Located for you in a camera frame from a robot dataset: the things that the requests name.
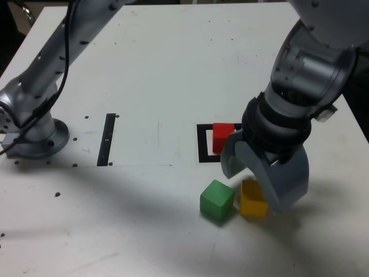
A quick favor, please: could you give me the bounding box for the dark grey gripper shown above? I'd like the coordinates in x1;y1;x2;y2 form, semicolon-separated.
220;131;311;214

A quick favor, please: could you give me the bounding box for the yellow cube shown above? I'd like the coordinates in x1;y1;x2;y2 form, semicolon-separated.
239;179;269;217

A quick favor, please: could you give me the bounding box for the green cube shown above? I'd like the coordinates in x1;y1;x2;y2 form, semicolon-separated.
199;179;235;222

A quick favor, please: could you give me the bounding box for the red cube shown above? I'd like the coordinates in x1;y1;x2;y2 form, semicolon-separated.
212;122;236;154

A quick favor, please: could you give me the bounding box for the black tape square outline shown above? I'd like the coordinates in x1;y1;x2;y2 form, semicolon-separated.
196;123;243;164

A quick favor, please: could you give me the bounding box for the black tape strip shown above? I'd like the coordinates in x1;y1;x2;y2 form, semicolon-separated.
96;113;116;167

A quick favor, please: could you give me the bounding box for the chrome metal tube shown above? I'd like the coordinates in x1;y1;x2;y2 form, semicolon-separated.
20;4;35;23

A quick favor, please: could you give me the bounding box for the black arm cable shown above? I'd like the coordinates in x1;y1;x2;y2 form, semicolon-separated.
0;0;77;155

